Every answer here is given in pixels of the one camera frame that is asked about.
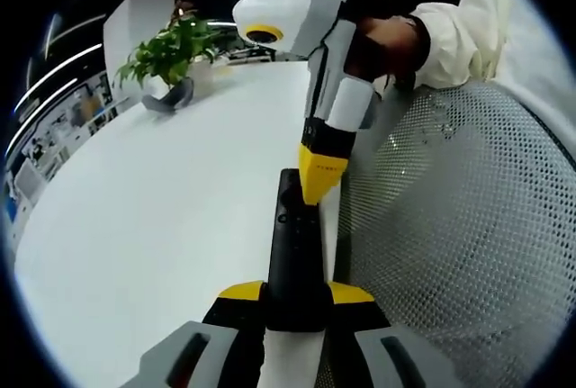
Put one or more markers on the large white square pillar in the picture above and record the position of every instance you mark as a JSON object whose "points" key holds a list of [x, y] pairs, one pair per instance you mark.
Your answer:
{"points": [[130, 23]]}

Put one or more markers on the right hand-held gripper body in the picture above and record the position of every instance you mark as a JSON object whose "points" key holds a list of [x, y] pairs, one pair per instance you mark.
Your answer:
{"points": [[306, 5]]}

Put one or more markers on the person's white coat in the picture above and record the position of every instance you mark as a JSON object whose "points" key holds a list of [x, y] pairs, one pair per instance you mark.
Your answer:
{"points": [[540, 82]]}

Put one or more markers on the long ceiling light strip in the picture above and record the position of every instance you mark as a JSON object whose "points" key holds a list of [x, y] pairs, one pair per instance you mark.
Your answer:
{"points": [[67, 64], [40, 111]]}

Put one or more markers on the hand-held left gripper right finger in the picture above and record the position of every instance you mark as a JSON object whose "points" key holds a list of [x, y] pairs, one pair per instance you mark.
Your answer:
{"points": [[360, 343]]}

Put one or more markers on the person's right hand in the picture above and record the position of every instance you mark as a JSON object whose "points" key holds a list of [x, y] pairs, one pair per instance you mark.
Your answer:
{"points": [[387, 46]]}

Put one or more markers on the green leafy plant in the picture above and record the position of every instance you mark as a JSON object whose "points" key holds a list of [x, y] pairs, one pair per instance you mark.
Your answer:
{"points": [[168, 52]]}

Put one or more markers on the dark grey plant pot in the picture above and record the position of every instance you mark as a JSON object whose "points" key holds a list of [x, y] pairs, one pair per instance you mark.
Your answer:
{"points": [[173, 97]]}

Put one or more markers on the black remote control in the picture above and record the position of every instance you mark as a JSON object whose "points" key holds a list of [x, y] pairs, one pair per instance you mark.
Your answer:
{"points": [[293, 271]]}

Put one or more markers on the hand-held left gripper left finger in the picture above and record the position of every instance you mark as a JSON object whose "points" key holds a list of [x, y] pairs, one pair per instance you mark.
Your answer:
{"points": [[216, 343]]}

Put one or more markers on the white display wall shelves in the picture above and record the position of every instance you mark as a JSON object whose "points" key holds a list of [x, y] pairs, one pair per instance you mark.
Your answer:
{"points": [[58, 131]]}

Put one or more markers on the white mesh chair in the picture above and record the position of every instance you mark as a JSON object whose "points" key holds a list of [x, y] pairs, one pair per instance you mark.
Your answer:
{"points": [[459, 235]]}

